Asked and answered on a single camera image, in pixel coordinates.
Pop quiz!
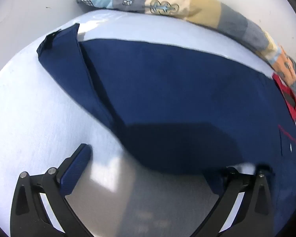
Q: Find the patchwork quilt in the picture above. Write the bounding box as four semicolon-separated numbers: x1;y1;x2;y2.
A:
76;0;296;109

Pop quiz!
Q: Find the navy blue work jacket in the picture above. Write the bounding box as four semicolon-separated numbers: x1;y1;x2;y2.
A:
37;23;296;237

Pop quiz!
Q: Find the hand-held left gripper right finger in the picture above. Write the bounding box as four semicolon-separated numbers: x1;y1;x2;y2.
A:
190;165;277;237

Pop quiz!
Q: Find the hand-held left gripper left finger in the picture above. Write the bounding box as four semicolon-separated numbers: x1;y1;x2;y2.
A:
10;143;96;237

